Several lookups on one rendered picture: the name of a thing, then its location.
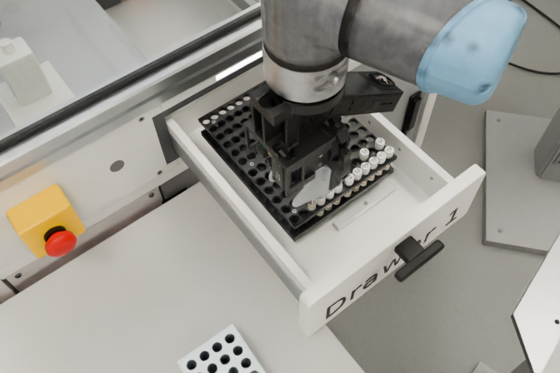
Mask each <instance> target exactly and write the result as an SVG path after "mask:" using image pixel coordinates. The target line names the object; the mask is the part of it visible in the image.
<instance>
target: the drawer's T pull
mask: <svg viewBox="0 0 560 373"><path fill-rule="evenodd" d="M443 248H444V244H443V243H442V242H441V241H440V240H436V241H435V242H434V243H432V244H431V245H430V246H428V247H427V248H426V249H424V248H423V247H422V246H421V245H420V244H419V243H418V242H417V241H416V240H415V239H414V238H413V237H412V236H409V237H408V238H406V239H405V240H404V241H402V242H401V243H399V244H398V245H397V246H396V247H395V249H394V251H395V252H396V253H397V255H398V256H399V257H400V258H401V259H402V260H403V261H404V262H405V263H406V264H405V265H404V266H403V267H401V268H400V269H399V270H398V271H396V273H395V274H394V276H395V278H396V279H397V280H398V281H399V282H403V281H404V280H406V279H407V278H408V277H410V275H412V274H413V273H414V272H415V271H417V270H418V269H419V268H420V267H422V266H423V265H424V264H426V263H427V262H428V261H430V260H431V259H432V258H433V257H435V256H436V255H437V254H438V253H439V252H440V251H441V250H442V249H443Z"/></svg>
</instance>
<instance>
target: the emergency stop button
mask: <svg viewBox="0 0 560 373"><path fill-rule="evenodd" d="M76 243H77V238H76V236H75V235H74V233H73V232H71V231H58V232H55V233H54V234H52V235H51V236H50V238H49V239H48V240H47V242H46V243H45V247H44V249H45V251H46V253H47V254H48V255H49V256H52V257H60V256H65V255H67V254H68V253H69V252H71V251H72V250H73V248H74V247H75V246H76Z"/></svg>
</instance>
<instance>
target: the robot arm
mask: <svg viewBox="0 0 560 373"><path fill-rule="evenodd" d="M511 1H512V0H260V2H261V16H262V54H263V69H264V76H265V79H266V82H267V83H266V84H264V85H262V86H261V87H259V88H257V89H256V90H254V91H252V92H250V103H251V111H252V118H250V119H248V120H247V121H245V122H244V123H243V125H244V133H245V141H246V148H247V154H248V155H249V154H250V153H252V152H254V151H257V152H258V153H259V154H260V155H261V156H262V157H263V158H266V157H268V156H270V157H269V158H267V164H268V165H269V166H270V168H271V172H270V173H269V181H270V182H276V183H277V184H278V185H279V186H280V187H281V188H282V189H284V188H285V196H286V197H288V196H290V195H291V194H293V193H294V192H295V191H296V190H298V189H299V188H301V187H304V188H303V189H302V190H301V191H300V192H299V193H298V194H297V195H296V196H295V197H294V199H293V201H292V206H294V207H298V206H301V205H303V204H304V203H306V202H308V201H311V200H312V199H322V198H324V197H325V196H326V195H328V194H329V193H330V192H332V191H333V190H334V189H335V188H336V187H337V186H338V185H340V184H341V183H342V182H343V181H344V180H345V179H346V178H347V177H348V176H349V174H350V172H351V155H352V153H351V151H349V150H348V148H349V136H348V130H347V128H346V127H345V124H344V123H342V122H341V121H340V120H339V117H342V116H351V115H360V114H369V113H379V112H393V110H394V109H395V107H396V105H397V104H398V101H399V100H400V98H401V96H402V94H403V91H402V90H401V89H400V88H398V87H397V86H396V85H395V82H394V81H393V80H392V79H391V78H390V77H387V76H386V75H385V74H383V73H380V72H384V73H386V74H388V75H391V76H393V77H396V78H399V79H401V80H403V81H405V82H409V83H411V84H413V85H415V86H417V87H418V88H419V89H420V90H422V91H423V92H426V93H436V94H439V95H442V96H445V97H448V98H451V99H453V100H456V101H458V102H462V103H465V104H468V105H472V106H475V105H479V104H482V103H484V102H485V101H487V100H488V99H489V98H490V96H491V95H492V94H493V92H494V90H495V89H496V87H497V85H498V83H499V81H500V79H501V77H502V75H503V73H504V71H505V69H506V67H507V65H508V63H509V61H510V59H511V57H512V55H513V52H514V50H515V48H516V46H517V44H518V41H519V39H520V37H521V35H522V33H523V29H524V27H525V25H526V22H527V18H528V16H527V13H526V11H525V9H524V8H523V7H522V6H520V5H517V4H516V3H513V2H511ZM349 58H350V59H352V60H354V61H356V62H360V63H361V64H364V65H366V66H369V67H372V68H374V69H377V70H378V71H380V72H377V71H373V72H349V71H348V65H349ZM249 132H251V133H252V134H253V135H254V136H255V137H256V138H257V140H256V141H255V142H253V143H252V144H250V138H249ZM290 184H292V185H291V186H290Z"/></svg>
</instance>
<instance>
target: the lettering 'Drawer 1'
mask: <svg viewBox="0 0 560 373"><path fill-rule="evenodd" d="M457 210H458V208H457V209H456V210H454V211H453V212H452V213H451V214H450V216H451V215H452V214H453V215H452V218H451V221H453V220H454V219H456V218H457V217H455V218H454V216H455V214H456V212H457ZM451 221H450V222H451ZM450 222H449V223H450ZM449 223H448V224H449ZM448 224H446V225H448ZM434 229H436V227H434V228H433V229H432V230H431V231H430V232H429V233H428V234H427V235H426V238H425V240H424V242H426V241H427V238H428V236H429V234H430V233H431V232H432V231H433V230H434ZM400 259H401V258H400V257H399V259H398V260H397V261H396V258H395V259H394V260H392V262H391V264H390V266H389V268H390V267H391V265H392V264H393V263H394V265H397V264H398V262H399V261H400ZM389 268H388V269H387V266H385V267H384V268H383V269H384V273H386V272H388V270H389ZM372 277H373V279H374V280H373V279H371V278H372ZM377 277H378V274H377V273H376V274H374V275H373V276H371V277H370V278H369V279H368V280H366V282H367V281H368V283H369V282H370V281H372V282H371V283H370V284H369V285H368V286H366V285H367V284H368V283H367V284H366V285H365V286H364V287H363V289H366V288H367V287H369V286H370V285H371V284H372V283H373V282H375V280H377ZM370 279H371V280H370ZM369 280H370V281H369ZM366 282H365V283H366ZM360 286H362V285H360ZM360 286H359V287H360ZM359 287H358V288H359ZM358 288H357V289H358ZM357 289H356V290H357ZM356 290H354V291H352V294H351V299H353V296H354V293H355V291H356ZM351 299H350V300H351ZM341 300H342V304H341V305H340V306H339V307H338V308H337V309H336V310H335V311H334V312H333V313H335V312H336V311H337V310H338V309H339V308H340V307H341V306H342V305H343V304H344V303H345V301H346V297H343V298H341V299H339V300H338V301H336V302H335V303H333V304H332V305H331V306H329V307H328V309H327V316H326V319H327V318H328V317H329V316H331V315H332V314H333V313H332V314H331V315H330V309H331V307H332V306H333V305H335V304H336V303H337V302H339V301H341Z"/></svg>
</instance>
